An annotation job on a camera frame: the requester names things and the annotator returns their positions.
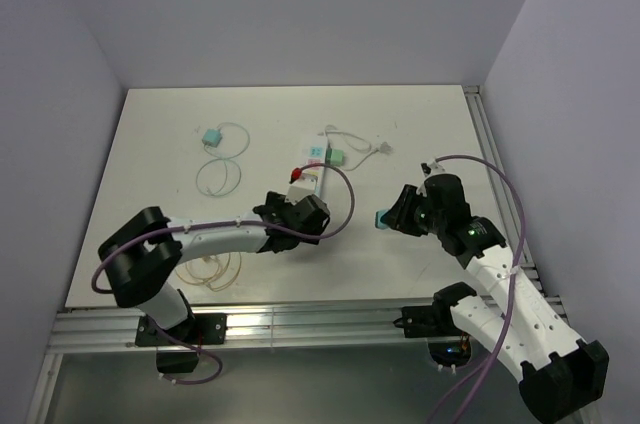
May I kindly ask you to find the white power strip cord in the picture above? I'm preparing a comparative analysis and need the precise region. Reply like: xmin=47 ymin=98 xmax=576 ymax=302
xmin=319 ymin=124 xmax=394 ymax=171

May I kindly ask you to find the light blue charger plug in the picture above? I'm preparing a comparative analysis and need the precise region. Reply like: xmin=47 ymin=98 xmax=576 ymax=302
xmin=201 ymin=128 xmax=222 ymax=148

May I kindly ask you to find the light green charging cable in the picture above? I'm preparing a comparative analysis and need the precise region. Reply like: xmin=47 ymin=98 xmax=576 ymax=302
xmin=194 ymin=122 xmax=251 ymax=199

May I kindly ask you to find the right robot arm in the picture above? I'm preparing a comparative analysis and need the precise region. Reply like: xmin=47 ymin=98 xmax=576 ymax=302
xmin=380 ymin=173 xmax=609 ymax=423

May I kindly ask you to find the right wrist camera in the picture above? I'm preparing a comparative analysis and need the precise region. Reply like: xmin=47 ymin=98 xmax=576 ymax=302
xmin=420 ymin=160 xmax=445 ymax=179

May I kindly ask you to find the aluminium right rail frame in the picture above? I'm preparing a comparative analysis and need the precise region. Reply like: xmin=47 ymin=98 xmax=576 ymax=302
xmin=462 ymin=86 xmax=545 ymax=294

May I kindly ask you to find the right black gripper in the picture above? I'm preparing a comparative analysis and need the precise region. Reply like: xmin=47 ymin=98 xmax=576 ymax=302
xmin=381 ymin=183 xmax=446 ymax=236

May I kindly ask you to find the green usb charger plug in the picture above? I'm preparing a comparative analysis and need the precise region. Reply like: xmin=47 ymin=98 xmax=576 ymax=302
xmin=326 ymin=148 xmax=344 ymax=167

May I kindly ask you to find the white multicolour power strip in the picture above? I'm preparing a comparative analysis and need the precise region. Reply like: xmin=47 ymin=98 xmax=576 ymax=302
xmin=294 ymin=133 xmax=329 ymax=197

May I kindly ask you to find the aluminium front rail frame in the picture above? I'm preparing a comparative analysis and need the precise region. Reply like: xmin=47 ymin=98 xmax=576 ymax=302
xmin=45 ymin=298 xmax=431 ymax=354

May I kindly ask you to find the aluminium rail frame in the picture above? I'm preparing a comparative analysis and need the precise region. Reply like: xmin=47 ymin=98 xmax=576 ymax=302
xmin=462 ymin=86 xmax=545 ymax=294
xmin=45 ymin=298 xmax=431 ymax=354

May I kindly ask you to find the teal usb charger plug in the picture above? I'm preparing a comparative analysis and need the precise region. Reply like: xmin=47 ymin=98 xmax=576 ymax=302
xmin=374 ymin=209 xmax=389 ymax=230

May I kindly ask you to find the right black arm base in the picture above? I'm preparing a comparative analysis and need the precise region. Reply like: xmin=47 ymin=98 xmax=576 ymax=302
xmin=393 ymin=299 xmax=473 ymax=369

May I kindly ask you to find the yellow charging cable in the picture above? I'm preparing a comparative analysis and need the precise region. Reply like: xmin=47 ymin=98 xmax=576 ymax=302
xmin=174 ymin=249 xmax=244 ymax=292

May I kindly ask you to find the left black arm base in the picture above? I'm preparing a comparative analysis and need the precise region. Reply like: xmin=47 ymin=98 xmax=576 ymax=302
xmin=134 ymin=313 xmax=227 ymax=385

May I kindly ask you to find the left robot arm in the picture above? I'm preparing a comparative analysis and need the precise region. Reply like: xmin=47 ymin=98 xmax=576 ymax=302
xmin=98 ymin=192 xmax=330 ymax=343

